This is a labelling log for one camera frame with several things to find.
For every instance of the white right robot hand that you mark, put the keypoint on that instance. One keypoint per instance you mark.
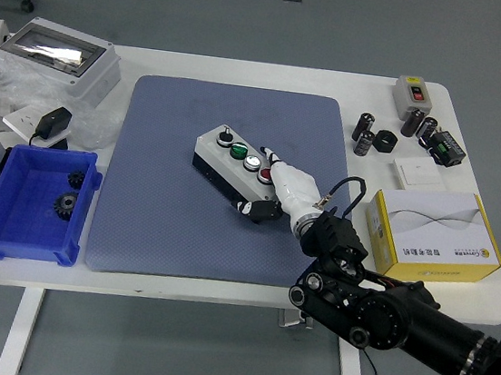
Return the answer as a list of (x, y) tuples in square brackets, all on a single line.
[(296, 188)]

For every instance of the grey four-button control box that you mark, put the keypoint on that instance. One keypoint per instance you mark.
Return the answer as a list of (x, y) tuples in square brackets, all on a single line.
[(217, 160)]

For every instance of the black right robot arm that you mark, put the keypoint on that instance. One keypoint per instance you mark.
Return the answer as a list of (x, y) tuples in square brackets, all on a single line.
[(381, 318)]

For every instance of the black cylindrical capacitor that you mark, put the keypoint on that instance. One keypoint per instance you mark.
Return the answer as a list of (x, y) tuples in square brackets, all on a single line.
[(363, 127), (412, 122), (427, 129), (364, 143)]

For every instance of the black hexagonal nut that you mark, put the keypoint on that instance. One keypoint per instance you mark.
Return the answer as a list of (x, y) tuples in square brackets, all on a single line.
[(377, 141)]

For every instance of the blue-grey table mat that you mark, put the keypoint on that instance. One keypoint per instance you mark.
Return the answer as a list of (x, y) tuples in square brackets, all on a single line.
[(158, 231)]

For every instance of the yellow and white cardboard box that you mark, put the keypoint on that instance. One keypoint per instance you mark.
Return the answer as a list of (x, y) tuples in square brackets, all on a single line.
[(437, 229)]

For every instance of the black module with green terminal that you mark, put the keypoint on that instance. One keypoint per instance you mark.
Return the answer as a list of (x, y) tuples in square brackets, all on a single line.
[(447, 148)]

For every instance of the clear plastic bag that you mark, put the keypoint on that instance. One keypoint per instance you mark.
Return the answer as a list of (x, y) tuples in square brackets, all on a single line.
[(93, 127)]

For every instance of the small black bevel gear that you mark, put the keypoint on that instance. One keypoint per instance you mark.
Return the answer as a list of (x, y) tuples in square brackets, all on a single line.
[(77, 180)]

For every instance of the large black bevel gear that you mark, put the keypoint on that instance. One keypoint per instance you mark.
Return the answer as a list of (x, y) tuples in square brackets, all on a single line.
[(66, 205)]

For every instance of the black power adapter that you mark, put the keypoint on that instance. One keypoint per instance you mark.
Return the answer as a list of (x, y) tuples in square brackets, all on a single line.
[(55, 122)]

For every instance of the blue plastic bin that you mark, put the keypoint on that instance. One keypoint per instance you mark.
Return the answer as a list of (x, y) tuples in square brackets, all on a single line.
[(14, 213)]

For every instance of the white wall switch plate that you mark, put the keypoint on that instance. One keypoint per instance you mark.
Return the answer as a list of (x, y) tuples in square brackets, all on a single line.
[(419, 174)]

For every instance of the grey under-table bracket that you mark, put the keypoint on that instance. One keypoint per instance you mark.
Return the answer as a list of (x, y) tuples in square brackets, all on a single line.
[(291, 319)]

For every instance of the grey red-black push-button switch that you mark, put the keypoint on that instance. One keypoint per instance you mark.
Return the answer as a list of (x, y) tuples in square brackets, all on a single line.
[(414, 98)]

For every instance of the grey enclosure with clear lid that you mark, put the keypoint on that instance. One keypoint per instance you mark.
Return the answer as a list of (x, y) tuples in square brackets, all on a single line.
[(94, 81)]

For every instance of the white wall socket plate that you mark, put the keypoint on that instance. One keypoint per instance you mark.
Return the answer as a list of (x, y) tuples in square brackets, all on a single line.
[(18, 120)]

